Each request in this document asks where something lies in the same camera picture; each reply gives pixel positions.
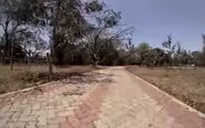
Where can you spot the bare branching tree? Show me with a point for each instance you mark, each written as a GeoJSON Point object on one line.
{"type": "Point", "coordinates": [100, 43]}

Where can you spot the red and tan brick path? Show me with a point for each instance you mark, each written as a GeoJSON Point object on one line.
{"type": "Point", "coordinates": [123, 100]}

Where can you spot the row of trees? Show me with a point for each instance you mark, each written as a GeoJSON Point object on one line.
{"type": "Point", "coordinates": [150, 55]}

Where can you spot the large leafy tree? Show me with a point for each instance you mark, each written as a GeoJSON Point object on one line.
{"type": "Point", "coordinates": [61, 30]}

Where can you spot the thin young tree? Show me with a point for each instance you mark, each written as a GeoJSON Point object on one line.
{"type": "Point", "coordinates": [167, 50]}

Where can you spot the pale stone kerb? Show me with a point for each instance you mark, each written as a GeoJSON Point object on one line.
{"type": "Point", "coordinates": [20, 90]}
{"type": "Point", "coordinates": [176, 100]}

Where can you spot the dry brown grass ground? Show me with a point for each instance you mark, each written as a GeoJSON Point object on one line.
{"type": "Point", "coordinates": [10, 75]}
{"type": "Point", "coordinates": [186, 83]}

